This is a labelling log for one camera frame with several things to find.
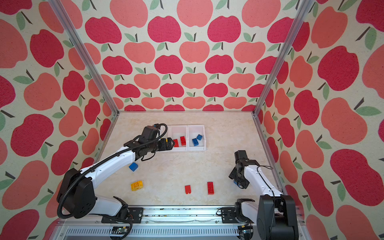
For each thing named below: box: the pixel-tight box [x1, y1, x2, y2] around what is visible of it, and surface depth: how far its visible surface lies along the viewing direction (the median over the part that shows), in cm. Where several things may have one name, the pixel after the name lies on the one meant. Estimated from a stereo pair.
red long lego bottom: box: [207, 182, 215, 195], surface depth 85 cm
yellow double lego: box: [130, 180, 144, 191], surface depth 83 cm
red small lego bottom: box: [184, 185, 192, 194], surface depth 84 cm
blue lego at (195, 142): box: [192, 138, 199, 147], surface depth 103 cm
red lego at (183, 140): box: [180, 136, 186, 146], surface depth 103 cm
